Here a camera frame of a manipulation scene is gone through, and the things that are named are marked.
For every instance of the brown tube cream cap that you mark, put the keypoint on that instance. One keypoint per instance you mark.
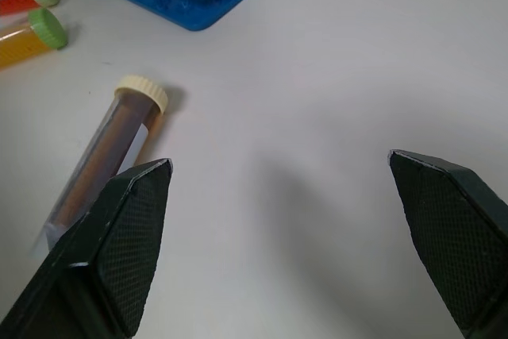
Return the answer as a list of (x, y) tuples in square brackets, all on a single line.
[(115, 144)]

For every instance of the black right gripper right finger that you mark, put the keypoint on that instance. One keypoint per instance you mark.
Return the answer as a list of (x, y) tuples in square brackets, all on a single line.
[(452, 236)]

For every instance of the orange tube green cap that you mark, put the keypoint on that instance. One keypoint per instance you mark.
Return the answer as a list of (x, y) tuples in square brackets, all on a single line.
[(35, 37)]

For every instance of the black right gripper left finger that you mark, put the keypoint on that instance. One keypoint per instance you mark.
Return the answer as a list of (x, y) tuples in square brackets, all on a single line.
[(119, 243)]

